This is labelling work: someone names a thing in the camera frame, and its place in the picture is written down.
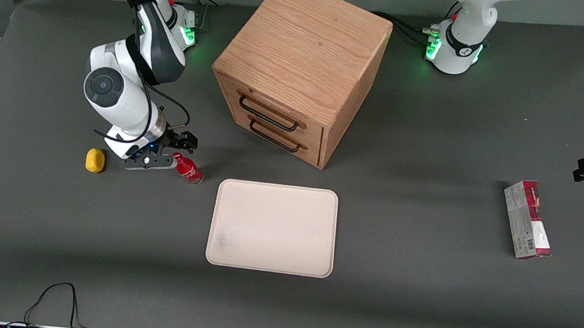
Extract red coke bottle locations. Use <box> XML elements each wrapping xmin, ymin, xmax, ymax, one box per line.
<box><xmin>170</xmin><ymin>152</ymin><xmax>206</xmax><ymax>186</ymax></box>

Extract beige rectangular tray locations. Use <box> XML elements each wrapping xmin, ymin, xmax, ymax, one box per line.
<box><xmin>204</xmin><ymin>177</ymin><xmax>341</xmax><ymax>280</ymax></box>

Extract yellow lemon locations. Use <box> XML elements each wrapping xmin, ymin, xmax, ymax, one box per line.
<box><xmin>84</xmin><ymin>148</ymin><xmax>107</xmax><ymax>175</ymax></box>

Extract red and grey carton box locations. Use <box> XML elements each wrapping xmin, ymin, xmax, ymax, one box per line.
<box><xmin>498</xmin><ymin>178</ymin><xmax>558</xmax><ymax>262</ymax></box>

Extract wooden drawer front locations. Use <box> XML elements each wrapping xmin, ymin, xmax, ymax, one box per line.
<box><xmin>220</xmin><ymin>103</ymin><xmax>325</xmax><ymax>167</ymax></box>
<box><xmin>213</xmin><ymin>75</ymin><xmax>328</xmax><ymax>148</ymax></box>

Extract wooden drawer cabinet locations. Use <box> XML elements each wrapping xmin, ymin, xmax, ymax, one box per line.
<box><xmin>204</xmin><ymin>0</ymin><xmax>395</xmax><ymax>175</ymax></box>

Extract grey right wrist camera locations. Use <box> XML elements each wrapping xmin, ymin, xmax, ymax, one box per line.
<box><xmin>122</xmin><ymin>150</ymin><xmax>178</xmax><ymax>175</ymax></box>

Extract black wire drawer handle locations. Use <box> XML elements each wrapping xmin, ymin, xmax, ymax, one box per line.
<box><xmin>236</xmin><ymin>93</ymin><xmax>302</xmax><ymax>133</ymax></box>
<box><xmin>247</xmin><ymin>118</ymin><xmax>304</xmax><ymax>154</ymax></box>

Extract thin black looped cable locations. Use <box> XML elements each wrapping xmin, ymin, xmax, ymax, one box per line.
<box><xmin>5</xmin><ymin>278</ymin><xmax>118</xmax><ymax>328</ymax></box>

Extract black left arm base cables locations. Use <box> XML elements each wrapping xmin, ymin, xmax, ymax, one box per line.
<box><xmin>369</xmin><ymin>11</ymin><xmax>443</xmax><ymax>46</ymax></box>

